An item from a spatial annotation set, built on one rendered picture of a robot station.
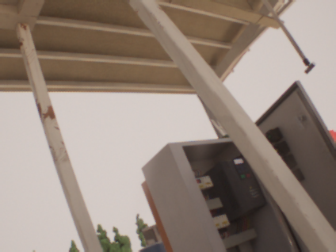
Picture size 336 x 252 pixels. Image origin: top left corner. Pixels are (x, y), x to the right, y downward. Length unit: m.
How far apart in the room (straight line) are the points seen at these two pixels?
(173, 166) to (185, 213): 0.17
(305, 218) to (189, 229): 0.52
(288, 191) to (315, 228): 0.11
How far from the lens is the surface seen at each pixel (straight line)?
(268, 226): 1.56
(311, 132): 1.34
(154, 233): 9.63
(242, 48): 8.15
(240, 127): 0.94
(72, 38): 6.37
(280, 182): 0.89
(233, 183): 1.46
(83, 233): 1.69
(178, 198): 1.29
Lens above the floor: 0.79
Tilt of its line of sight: 23 degrees up
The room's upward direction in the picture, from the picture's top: 23 degrees counter-clockwise
